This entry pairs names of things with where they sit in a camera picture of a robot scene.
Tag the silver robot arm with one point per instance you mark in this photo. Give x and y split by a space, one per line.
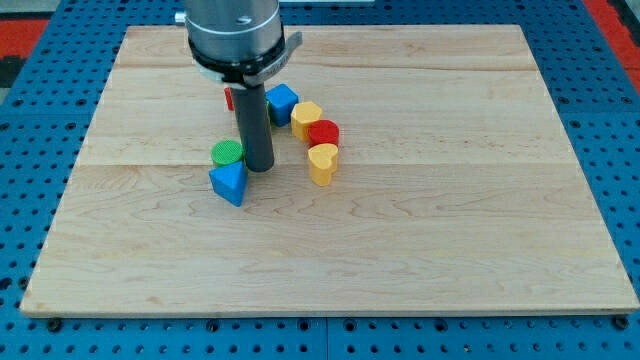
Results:
241 43

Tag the green star block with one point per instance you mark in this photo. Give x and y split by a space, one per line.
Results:
268 110

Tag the red star block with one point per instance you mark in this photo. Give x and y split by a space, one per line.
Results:
229 99

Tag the yellow heart block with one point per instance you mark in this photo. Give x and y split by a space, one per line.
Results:
323 163

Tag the red cylinder block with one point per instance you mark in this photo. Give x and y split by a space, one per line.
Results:
323 131

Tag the yellow hexagon block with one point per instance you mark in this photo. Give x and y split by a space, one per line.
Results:
303 115

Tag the blue cube block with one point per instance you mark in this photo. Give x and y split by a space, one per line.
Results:
282 99

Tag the blue triangle block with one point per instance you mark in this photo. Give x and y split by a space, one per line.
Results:
229 182

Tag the green cylinder block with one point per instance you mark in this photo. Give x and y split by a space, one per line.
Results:
226 152

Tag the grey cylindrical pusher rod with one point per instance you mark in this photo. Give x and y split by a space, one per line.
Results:
254 127

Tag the wooden board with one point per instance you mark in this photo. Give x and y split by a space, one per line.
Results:
457 191

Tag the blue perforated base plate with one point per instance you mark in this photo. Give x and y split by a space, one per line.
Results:
57 55

